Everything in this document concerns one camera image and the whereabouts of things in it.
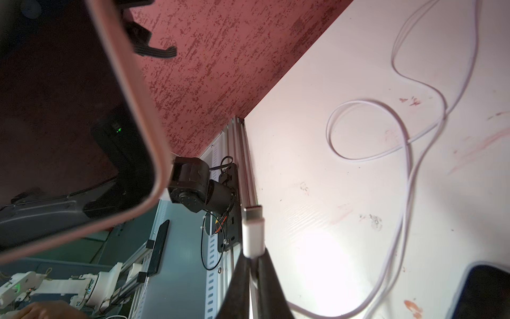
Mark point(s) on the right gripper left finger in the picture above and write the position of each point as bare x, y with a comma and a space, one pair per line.
236, 303

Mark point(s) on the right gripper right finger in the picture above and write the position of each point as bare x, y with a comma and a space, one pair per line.
271, 299

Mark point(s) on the gold edged black phone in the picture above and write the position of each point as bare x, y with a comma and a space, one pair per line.
81, 144

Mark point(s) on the blue case phone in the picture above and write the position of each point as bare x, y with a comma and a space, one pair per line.
483, 292

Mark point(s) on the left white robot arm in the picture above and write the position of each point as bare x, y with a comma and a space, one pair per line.
190, 183

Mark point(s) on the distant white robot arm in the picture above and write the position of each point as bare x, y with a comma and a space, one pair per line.
88, 290

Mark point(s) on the aluminium rail frame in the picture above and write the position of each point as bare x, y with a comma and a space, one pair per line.
198, 268

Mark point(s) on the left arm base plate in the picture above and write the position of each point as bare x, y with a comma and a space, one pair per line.
232, 218

